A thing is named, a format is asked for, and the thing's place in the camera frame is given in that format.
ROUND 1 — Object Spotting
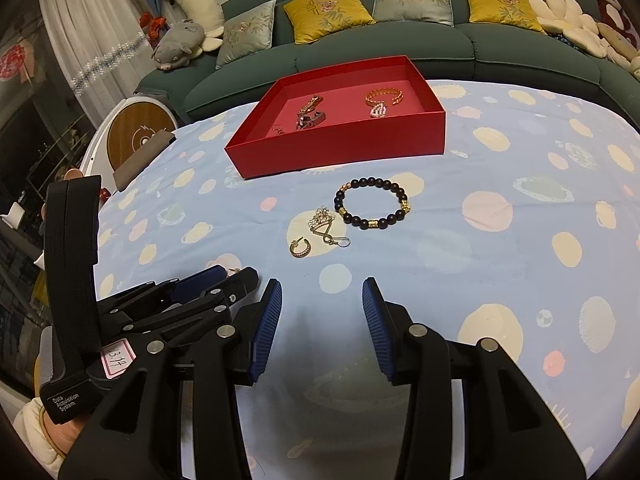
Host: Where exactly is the grey pig plush toy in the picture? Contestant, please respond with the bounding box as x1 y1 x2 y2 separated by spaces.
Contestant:
151 19 208 72

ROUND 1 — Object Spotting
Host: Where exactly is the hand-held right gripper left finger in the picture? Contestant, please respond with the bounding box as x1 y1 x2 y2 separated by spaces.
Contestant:
59 277 284 480

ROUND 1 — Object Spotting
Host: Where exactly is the white round wooden device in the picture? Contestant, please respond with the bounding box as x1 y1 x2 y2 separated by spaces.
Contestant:
80 92 178 196

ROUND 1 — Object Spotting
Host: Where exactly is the white flower-shaped cushion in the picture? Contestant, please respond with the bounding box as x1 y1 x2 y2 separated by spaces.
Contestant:
527 0 608 58

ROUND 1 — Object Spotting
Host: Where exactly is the white cow plush toy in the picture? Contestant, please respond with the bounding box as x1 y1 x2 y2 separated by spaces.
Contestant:
159 0 226 52

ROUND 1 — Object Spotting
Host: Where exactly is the grey-green embroidered cushion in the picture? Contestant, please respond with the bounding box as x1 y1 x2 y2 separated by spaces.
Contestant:
215 0 277 70

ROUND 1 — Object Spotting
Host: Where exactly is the dark green sofa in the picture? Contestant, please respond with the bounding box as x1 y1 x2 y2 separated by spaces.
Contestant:
136 0 640 126

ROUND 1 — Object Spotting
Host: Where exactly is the gold crown brooch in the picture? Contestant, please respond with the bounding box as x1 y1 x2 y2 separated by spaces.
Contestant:
307 205 352 250

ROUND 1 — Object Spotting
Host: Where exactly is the gold link watch band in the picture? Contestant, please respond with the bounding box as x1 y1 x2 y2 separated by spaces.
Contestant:
298 95 326 117

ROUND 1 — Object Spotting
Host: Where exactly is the red cardboard box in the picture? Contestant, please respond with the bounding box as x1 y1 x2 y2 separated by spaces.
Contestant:
224 55 447 180

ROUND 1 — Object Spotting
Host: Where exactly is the red round window decoration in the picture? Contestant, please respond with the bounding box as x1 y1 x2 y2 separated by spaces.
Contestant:
0 42 38 83

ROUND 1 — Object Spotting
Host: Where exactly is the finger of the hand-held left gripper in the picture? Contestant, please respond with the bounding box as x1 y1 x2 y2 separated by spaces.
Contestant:
97 266 228 317
120 268 260 344

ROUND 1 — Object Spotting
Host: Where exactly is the yellow embroidered cushion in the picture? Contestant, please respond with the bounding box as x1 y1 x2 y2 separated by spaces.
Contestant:
459 0 547 35
283 0 376 45

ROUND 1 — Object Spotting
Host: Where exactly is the person's left hand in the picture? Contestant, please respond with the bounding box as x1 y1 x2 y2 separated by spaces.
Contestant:
45 416 85 459

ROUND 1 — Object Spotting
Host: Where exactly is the silver wrist watch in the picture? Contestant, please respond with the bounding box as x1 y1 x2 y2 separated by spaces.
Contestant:
292 110 327 132

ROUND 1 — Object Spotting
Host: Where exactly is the black bead bracelet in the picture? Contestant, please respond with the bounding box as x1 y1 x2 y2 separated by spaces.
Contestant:
334 176 412 229

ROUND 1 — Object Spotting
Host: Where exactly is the brown padded seat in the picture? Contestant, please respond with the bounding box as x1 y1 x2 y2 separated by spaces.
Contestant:
112 129 177 192

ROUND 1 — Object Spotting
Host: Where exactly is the red monkey plush toy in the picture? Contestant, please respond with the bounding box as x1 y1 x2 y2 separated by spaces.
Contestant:
586 0 640 46

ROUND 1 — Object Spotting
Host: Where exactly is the red curtain tie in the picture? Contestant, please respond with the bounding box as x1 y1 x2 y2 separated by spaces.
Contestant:
140 12 168 41

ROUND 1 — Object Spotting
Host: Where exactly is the white sheer curtain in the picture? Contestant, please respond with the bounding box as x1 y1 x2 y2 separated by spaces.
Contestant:
37 0 153 131

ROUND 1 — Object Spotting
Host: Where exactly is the gold bangle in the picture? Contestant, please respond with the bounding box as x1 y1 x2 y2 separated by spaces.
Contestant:
363 87 403 107

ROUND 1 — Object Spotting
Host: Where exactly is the person's left forearm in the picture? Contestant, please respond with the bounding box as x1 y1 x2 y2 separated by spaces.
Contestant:
12 397 68 478

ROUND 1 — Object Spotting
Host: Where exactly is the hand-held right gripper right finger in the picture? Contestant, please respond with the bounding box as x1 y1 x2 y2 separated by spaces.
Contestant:
361 276 586 480

